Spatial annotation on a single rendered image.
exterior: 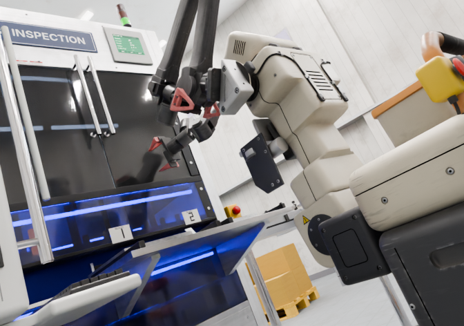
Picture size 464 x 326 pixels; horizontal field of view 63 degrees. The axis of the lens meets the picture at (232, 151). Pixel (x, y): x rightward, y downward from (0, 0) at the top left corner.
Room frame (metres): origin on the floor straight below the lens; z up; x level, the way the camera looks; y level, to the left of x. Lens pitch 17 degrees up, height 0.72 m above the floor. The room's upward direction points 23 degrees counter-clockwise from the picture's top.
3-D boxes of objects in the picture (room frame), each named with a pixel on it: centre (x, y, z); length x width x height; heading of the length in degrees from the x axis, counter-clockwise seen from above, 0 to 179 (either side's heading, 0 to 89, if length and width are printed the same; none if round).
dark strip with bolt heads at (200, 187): (1.76, 0.20, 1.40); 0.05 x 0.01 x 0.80; 136
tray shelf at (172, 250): (1.45, 0.28, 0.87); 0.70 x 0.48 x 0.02; 136
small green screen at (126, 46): (1.67, 0.28, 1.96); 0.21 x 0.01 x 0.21; 136
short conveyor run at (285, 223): (2.18, 0.02, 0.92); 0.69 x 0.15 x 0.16; 136
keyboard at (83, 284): (0.98, 0.52, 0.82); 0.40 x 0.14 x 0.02; 47
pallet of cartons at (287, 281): (5.82, 0.44, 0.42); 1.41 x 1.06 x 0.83; 58
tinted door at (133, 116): (1.63, 0.34, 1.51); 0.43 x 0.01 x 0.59; 136
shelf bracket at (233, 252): (1.62, 0.10, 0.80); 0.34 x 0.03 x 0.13; 46
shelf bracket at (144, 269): (1.26, 0.45, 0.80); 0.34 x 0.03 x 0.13; 46
